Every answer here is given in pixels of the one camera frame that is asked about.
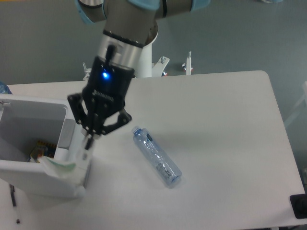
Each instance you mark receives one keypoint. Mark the clear blue plastic bottle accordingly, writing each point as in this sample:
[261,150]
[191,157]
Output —
[166,168]

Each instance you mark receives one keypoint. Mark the black pen on table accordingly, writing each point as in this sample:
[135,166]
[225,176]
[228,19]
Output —
[14,204]

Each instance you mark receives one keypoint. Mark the black device at table edge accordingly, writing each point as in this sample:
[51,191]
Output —
[299,205]

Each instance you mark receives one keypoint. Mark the white paper wrapper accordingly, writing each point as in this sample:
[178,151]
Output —
[75,171]

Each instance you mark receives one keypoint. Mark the blue bottle behind bin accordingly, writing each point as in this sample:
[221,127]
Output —
[4,89]

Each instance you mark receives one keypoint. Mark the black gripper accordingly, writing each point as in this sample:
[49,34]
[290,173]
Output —
[107,84]

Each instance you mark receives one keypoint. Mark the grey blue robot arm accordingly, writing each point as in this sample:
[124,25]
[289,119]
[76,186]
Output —
[128,23]

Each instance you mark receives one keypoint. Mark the colourful snack wrapper in bin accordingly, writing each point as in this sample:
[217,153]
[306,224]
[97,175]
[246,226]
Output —
[42,149]

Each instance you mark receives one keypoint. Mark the white plastic trash can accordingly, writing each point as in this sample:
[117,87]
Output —
[24,121]

